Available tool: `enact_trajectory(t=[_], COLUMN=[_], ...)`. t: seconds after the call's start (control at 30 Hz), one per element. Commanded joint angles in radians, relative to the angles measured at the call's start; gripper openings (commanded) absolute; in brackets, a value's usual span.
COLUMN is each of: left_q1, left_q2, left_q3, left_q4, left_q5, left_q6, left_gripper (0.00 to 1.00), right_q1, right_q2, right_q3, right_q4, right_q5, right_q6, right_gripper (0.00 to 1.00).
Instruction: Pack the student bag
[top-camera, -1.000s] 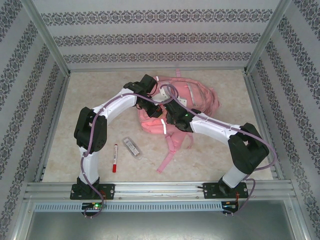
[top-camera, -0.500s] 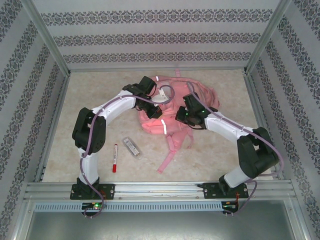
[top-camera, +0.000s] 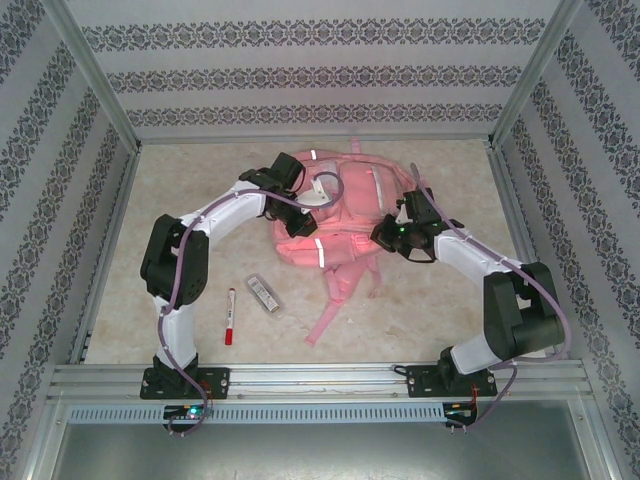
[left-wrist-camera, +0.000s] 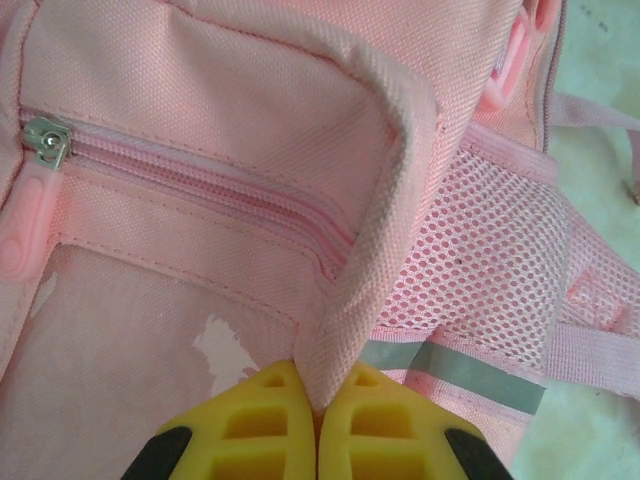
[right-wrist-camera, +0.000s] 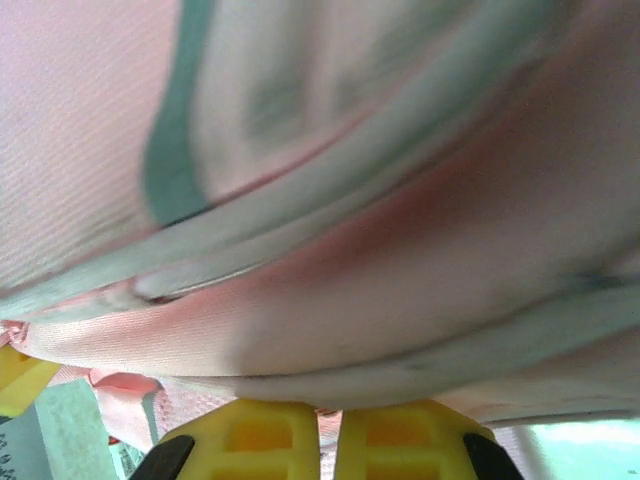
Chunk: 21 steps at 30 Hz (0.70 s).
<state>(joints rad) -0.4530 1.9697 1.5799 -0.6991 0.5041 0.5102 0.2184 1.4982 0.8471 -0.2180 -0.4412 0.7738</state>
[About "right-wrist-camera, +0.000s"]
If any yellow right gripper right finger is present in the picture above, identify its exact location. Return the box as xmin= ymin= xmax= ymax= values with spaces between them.
xmin=337 ymin=398 xmax=524 ymax=480

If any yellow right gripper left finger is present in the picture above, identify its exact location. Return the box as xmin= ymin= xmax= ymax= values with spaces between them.
xmin=132 ymin=398 xmax=321 ymax=480

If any pink backpack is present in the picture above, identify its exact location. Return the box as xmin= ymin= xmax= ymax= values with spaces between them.
xmin=0 ymin=0 xmax=640 ymax=480

